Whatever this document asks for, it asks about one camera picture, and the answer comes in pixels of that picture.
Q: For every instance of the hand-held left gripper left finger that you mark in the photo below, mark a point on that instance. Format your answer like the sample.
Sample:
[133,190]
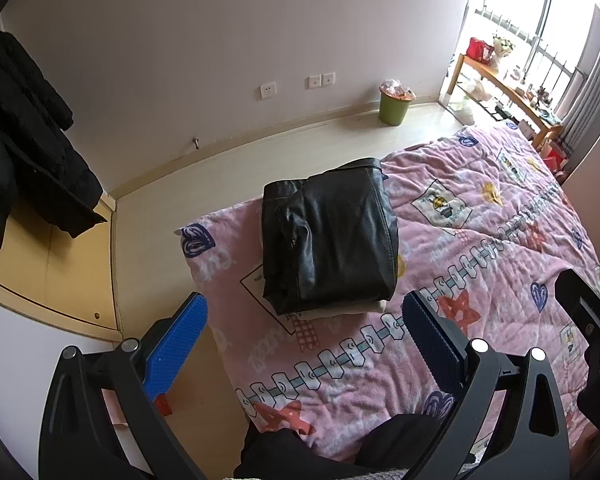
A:
[177,340]

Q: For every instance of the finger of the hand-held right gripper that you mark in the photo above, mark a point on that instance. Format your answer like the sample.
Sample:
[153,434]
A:
[580,295]

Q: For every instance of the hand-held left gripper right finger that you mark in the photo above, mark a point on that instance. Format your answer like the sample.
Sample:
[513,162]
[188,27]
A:
[432,345]

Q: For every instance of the black leather jacket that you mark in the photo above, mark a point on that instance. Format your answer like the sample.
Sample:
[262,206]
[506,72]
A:
[330,240]

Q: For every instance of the small red object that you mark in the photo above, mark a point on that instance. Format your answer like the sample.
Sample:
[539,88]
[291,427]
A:
[163,405]

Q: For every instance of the cream folded cloth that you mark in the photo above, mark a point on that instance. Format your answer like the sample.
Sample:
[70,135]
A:
[340,311]

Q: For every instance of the pink printed quilt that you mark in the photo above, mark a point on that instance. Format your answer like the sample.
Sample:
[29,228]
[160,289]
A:
[480,240]

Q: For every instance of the red and white bag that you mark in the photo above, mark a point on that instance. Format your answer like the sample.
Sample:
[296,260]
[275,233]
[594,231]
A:
[555,155]

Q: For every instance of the wooden cabinet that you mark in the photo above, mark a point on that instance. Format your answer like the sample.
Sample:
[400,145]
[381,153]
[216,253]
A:
[55,280]

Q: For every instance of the grey curtain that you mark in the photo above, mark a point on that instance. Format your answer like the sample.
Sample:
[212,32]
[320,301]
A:
[595,85]

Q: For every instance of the cluster of small table items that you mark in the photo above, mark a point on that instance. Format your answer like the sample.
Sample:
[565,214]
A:
[537,95]

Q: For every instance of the metal door stopper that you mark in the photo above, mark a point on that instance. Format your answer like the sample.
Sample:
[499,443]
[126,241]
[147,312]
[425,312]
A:
[196,143]

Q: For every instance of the white plastic bags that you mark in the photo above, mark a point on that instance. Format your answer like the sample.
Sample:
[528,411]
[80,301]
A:
[467,102]

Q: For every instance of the green waste bin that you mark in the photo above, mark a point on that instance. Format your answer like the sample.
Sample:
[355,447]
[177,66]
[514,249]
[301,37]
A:
[394,110]

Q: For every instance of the wooden table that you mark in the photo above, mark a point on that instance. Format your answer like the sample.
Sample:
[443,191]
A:
[485,72]

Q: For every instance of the flower bouquet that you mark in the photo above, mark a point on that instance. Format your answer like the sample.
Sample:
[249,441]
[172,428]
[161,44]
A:
[502,47]

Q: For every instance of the black padded coat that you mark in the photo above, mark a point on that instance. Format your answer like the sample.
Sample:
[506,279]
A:
[25,135]

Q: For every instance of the window with metal railing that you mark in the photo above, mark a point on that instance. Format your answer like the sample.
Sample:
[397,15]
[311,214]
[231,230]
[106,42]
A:
[520,5]

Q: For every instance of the white wall socket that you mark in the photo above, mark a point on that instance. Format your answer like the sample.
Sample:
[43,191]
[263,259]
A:
[328,78]
[314,80]
[268,90]

